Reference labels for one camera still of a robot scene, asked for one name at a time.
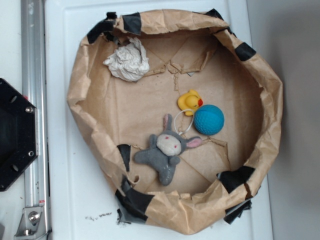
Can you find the blue dimpled ball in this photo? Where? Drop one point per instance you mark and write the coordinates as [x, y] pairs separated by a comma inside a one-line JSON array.
[[209, 120]]

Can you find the metal corner bracket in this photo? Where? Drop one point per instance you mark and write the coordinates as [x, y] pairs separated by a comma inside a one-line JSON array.
[[32, 225]]

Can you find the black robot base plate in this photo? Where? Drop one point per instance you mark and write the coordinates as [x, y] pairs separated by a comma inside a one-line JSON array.
[[18, 136]]

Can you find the brown paper bag bin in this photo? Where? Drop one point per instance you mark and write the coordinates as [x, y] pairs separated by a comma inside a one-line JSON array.
[[186, 50]]

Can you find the yellow rubber duck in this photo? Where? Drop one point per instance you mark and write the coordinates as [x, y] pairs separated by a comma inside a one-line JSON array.
[[190, 102]]

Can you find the aluminium extrusion rail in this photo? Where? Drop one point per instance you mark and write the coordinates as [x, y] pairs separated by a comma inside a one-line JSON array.
[[33, 56]]

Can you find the grey plush bunny toy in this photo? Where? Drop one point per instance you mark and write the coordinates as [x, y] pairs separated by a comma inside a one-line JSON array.
[[164, 150]]

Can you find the crumpled white paper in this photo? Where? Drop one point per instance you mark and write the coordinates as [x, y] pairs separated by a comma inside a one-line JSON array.
[[129, 63]]

